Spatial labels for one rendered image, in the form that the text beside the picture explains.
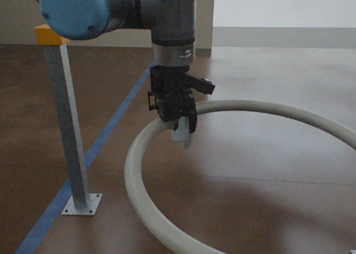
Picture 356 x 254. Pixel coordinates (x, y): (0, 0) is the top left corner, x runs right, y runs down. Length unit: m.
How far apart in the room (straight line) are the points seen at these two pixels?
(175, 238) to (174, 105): 0.32
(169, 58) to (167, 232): 0.34
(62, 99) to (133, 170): 1.19
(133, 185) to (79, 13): 0.27
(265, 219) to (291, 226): 0.15
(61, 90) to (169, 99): 1.08
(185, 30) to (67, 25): 0.22
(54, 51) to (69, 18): 1.12
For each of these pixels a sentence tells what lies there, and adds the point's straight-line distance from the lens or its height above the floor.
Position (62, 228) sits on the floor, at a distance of 1.94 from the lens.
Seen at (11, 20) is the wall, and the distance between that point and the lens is 7.63.
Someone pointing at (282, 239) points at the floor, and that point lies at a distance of 1.87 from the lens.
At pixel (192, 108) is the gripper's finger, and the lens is 0.68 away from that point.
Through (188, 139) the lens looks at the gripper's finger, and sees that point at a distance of 0.72.
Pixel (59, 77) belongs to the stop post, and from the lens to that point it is 1.64.
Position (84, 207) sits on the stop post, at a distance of 2.02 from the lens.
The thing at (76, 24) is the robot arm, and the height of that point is 1.22.
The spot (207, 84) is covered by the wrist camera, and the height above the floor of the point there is 1.06.
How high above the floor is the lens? 1.28
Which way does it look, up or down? 27 degrees down
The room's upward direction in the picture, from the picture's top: straight up
